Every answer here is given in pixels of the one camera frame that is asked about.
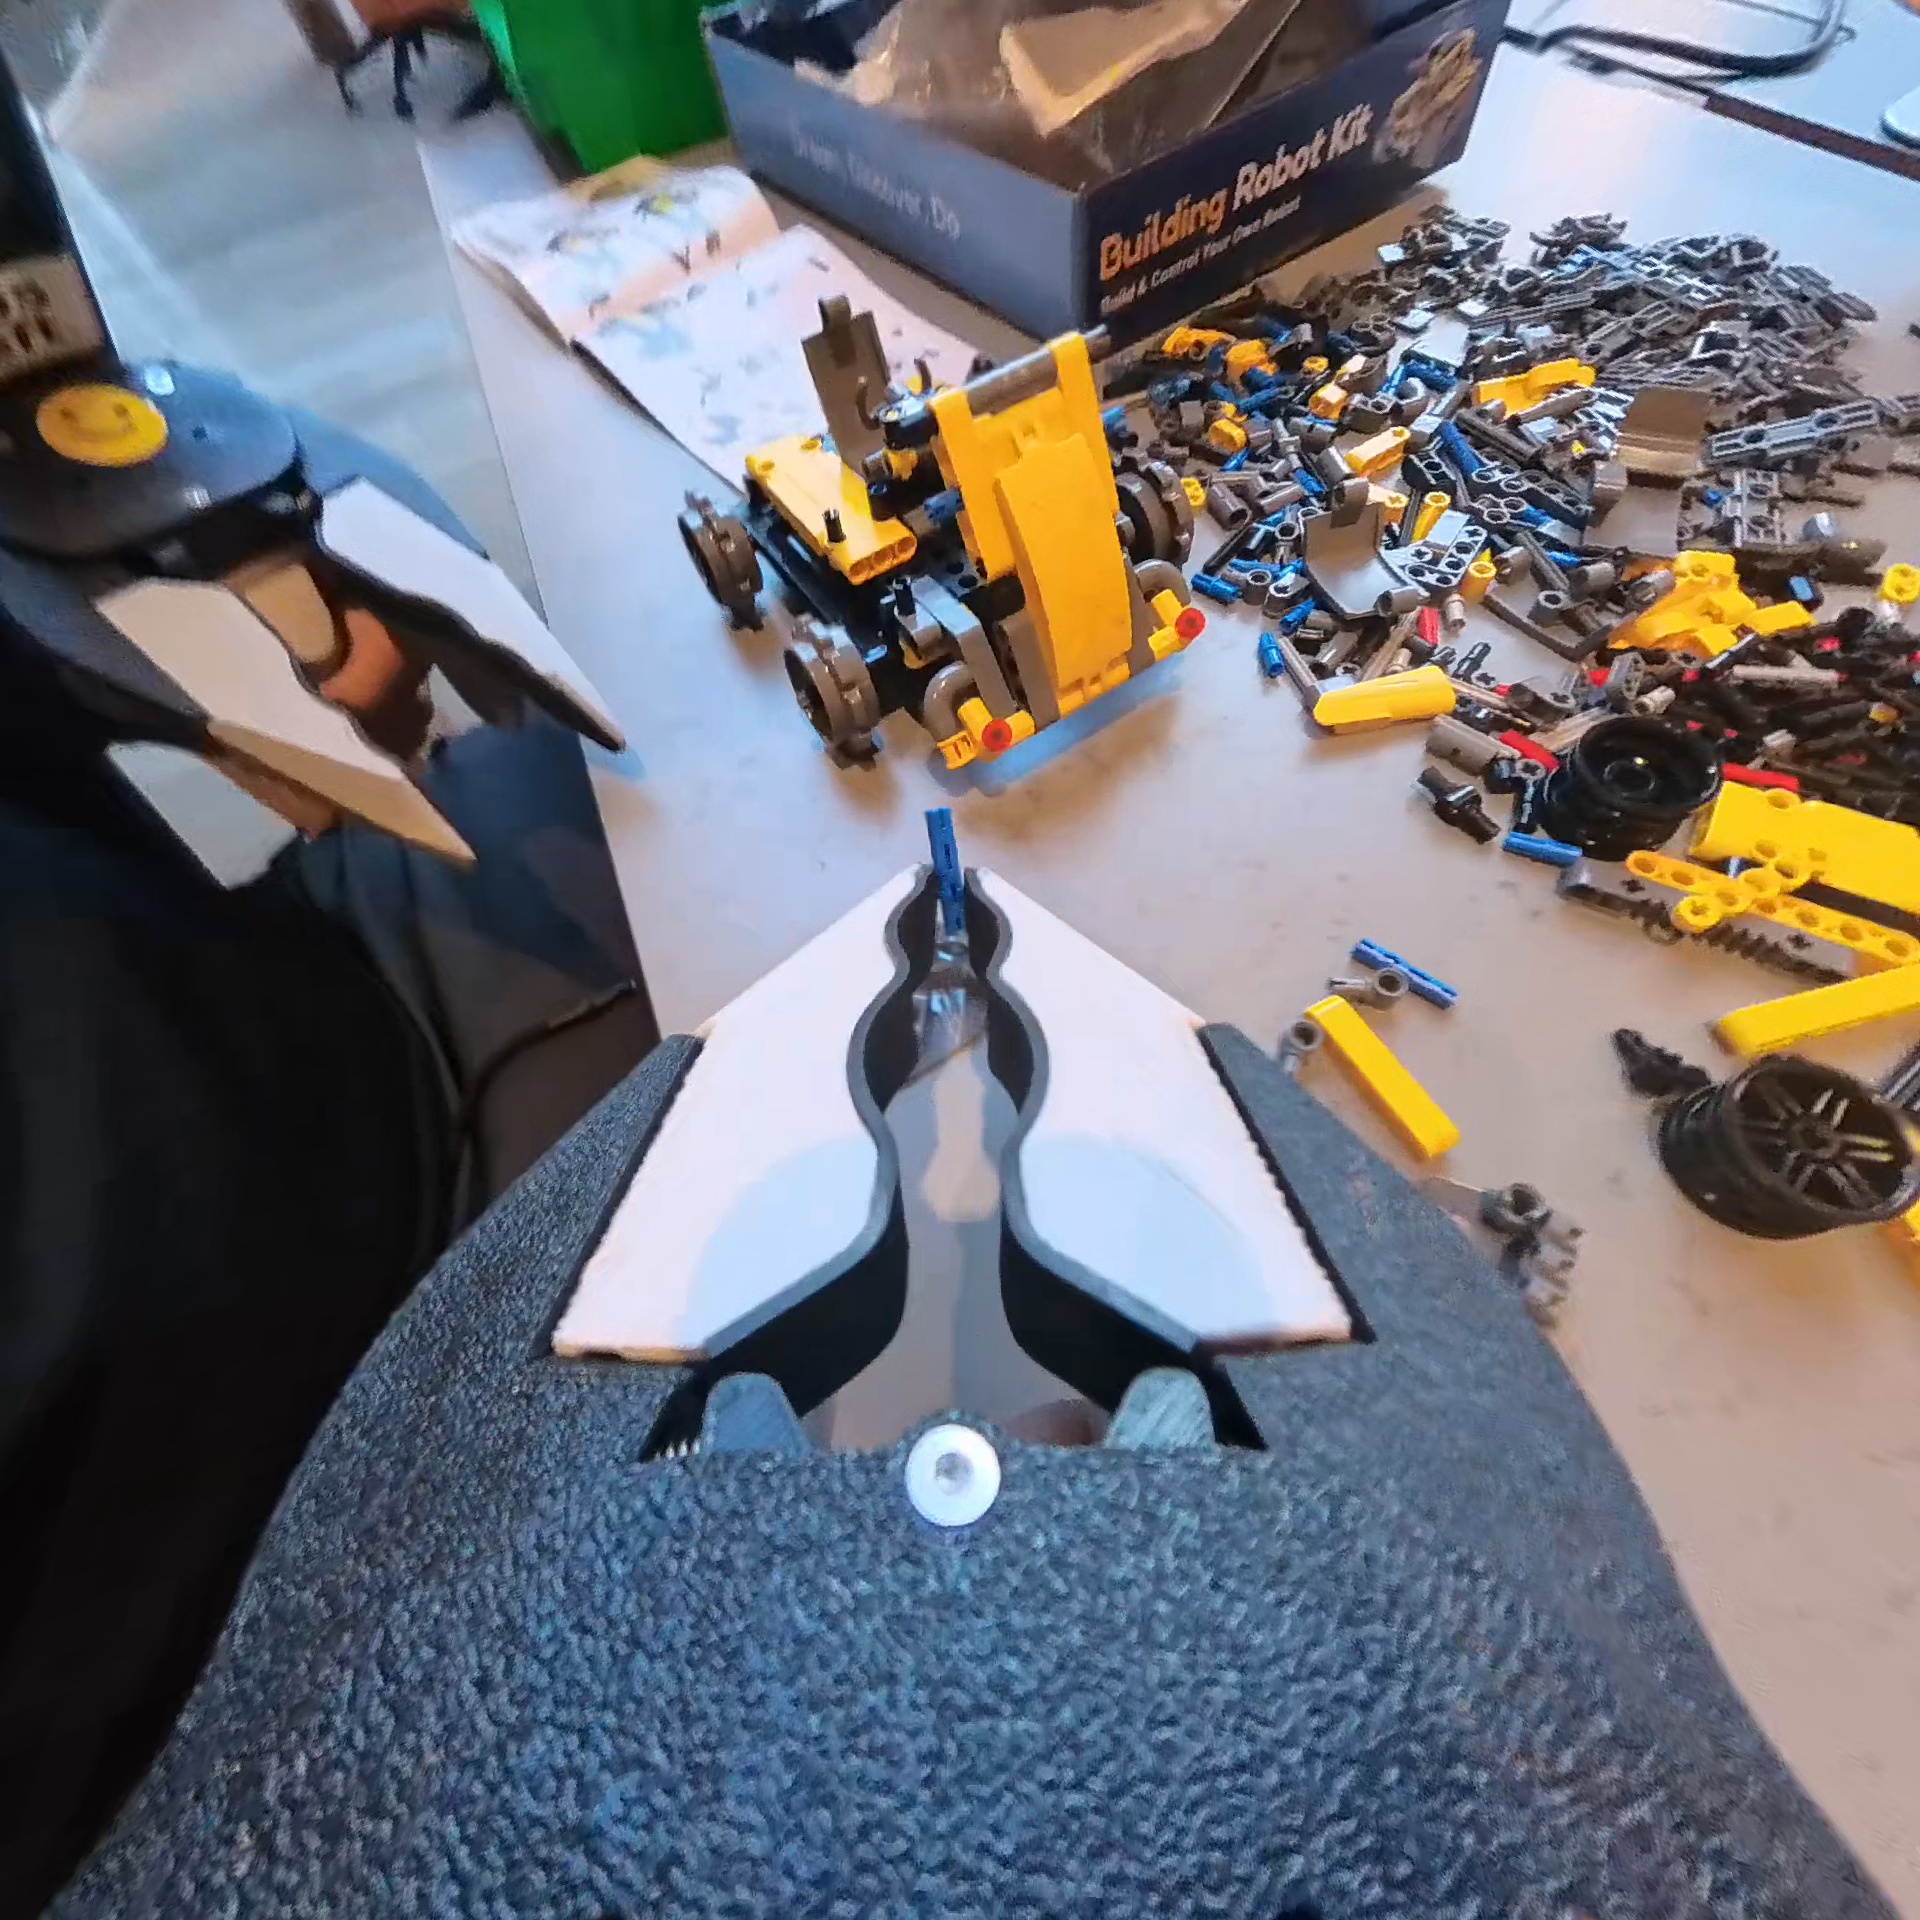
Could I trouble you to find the yellow curved panel piece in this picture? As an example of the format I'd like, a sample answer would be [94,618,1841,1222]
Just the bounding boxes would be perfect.
[1312,663,1460,734]

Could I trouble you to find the person's left hand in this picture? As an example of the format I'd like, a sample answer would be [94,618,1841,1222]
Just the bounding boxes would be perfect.
[319,608,441,751]

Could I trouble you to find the black wheel hub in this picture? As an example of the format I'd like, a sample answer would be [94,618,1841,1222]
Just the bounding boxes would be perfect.
[1536,716,1723,859]

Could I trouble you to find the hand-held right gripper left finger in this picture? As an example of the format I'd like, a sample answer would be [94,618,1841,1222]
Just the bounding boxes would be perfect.
[548,863,936,1396]

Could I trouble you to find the dark blue cardboard box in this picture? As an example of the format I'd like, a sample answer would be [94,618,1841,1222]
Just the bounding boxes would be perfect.
[702,0,1513,344]

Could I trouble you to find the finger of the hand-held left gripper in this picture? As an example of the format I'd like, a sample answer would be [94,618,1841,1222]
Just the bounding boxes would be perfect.
[97,574,483,872]
[312,472,630,755]

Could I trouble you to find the grey curved fender piece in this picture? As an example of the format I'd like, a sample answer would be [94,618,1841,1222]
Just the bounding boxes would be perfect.
[1296,496,1496,623]

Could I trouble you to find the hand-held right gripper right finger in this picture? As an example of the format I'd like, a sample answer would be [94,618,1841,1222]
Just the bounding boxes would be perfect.
[961,863,1360,1394]

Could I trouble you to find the pile of toy brick pieces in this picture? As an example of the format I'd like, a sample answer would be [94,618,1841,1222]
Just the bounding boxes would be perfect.
[1103,200,1920,1247]

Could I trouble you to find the yellow holed panel piece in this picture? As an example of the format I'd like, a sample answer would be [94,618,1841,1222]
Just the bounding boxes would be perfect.
[1691,780,1920,917]

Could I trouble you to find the yellow cross beam piece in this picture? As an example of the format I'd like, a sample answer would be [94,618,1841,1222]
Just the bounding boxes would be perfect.
[1627,848,1920,968]

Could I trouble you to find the long yellow beam piece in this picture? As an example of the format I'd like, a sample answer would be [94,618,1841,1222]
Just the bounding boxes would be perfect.
[1714,959,1920,1059]

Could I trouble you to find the person's grey trouser leg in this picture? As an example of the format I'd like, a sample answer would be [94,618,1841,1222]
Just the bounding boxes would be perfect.
[287,704,664,1203]

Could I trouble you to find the green bin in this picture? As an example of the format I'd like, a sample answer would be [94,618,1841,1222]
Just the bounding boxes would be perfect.
[472,0,730,173]

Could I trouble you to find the yellow black toy brick vehicle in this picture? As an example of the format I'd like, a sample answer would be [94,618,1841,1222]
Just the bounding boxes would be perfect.
[680,293,1210,774]

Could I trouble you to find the white instruction booklet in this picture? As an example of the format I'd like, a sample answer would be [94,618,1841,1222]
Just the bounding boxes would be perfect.
[451,163,985,490]

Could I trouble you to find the grey angled panel piece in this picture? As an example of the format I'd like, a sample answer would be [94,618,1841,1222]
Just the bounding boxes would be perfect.
[902,958,995,1086]
[1432,1178,1586,1325]

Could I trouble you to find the black wheeled chair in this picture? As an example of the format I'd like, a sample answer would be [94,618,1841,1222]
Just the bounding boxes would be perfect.
[294,0,497,120]

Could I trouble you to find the crumpled plastic bag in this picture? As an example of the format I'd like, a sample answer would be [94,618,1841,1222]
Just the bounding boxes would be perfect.
[840,0,1308,167]

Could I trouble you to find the short yellow beam piece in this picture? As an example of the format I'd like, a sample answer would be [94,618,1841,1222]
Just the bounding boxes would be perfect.
[1304,994,1460,1160]

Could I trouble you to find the black spoked wheel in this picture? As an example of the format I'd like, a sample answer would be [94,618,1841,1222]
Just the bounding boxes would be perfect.
[1657,1054,1920,1239]

